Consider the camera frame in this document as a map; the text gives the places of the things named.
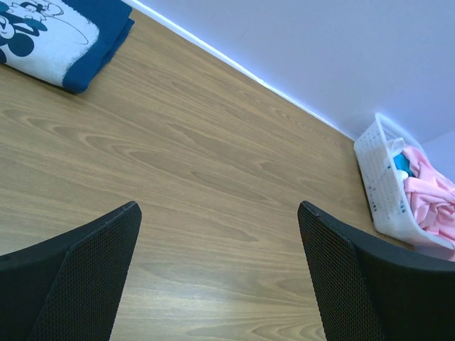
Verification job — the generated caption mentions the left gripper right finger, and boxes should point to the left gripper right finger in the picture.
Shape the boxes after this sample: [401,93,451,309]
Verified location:
[298,201,454,340]

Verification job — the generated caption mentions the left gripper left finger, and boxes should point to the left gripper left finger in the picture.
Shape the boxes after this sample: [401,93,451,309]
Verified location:
[1,201,141,340]

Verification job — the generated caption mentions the pink t-shirt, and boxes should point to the pink t-shirt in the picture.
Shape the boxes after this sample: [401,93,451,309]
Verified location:
[402,146,454,243]

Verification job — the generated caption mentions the white plastic basket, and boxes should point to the white plastic basket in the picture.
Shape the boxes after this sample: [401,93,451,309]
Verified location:
[353,113,454,250]

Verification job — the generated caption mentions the teal t-shirt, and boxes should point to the teal t-shirt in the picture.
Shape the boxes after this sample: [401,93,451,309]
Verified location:
[393,153,414,179]

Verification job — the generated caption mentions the white garment in basket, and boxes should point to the white garment in basket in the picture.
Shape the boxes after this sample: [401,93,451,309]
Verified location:
[386,138,408,182]

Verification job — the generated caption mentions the folded blue printed t-shirt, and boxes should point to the folded blue printed t-shirt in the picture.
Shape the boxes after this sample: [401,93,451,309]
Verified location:
[1,0,134,94]

